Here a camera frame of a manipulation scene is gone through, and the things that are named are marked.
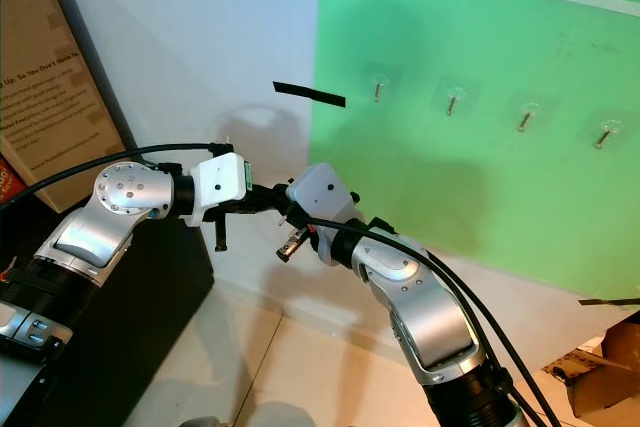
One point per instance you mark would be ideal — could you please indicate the clear adhesive metal hook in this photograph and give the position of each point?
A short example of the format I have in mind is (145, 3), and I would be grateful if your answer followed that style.
(605, 134)
(379, 87)
(455, 101)
(527, 117)

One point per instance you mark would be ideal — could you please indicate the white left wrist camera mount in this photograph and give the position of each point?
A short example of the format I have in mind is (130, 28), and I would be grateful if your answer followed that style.
(220, 185)

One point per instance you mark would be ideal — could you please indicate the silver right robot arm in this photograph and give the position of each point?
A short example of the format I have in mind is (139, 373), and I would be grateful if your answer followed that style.
(430, 317)

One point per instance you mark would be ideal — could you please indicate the orange white shopping bag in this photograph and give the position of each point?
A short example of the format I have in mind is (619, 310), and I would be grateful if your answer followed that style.
(10, 182)

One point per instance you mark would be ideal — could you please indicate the black tape strip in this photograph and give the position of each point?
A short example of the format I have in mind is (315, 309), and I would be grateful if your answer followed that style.
(610, 301)
(310, 94)

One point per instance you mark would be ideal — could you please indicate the torn brown cardboard piece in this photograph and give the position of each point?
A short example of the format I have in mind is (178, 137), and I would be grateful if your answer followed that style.
(600, 367)

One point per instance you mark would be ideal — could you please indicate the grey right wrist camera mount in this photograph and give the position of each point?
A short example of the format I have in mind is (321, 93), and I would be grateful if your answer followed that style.
(325, 192)

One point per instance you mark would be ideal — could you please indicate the black glossy low table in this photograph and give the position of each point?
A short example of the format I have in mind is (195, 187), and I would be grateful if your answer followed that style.
(150, 317)

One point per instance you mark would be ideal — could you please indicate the green paper sheet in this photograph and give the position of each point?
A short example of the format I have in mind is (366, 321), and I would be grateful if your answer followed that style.
(480, 187)

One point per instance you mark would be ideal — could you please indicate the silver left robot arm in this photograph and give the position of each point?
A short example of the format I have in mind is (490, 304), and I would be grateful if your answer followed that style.
(95, 232)

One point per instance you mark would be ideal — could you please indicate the large brown cardboard box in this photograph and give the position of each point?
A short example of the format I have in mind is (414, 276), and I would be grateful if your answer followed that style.
(60, 77)

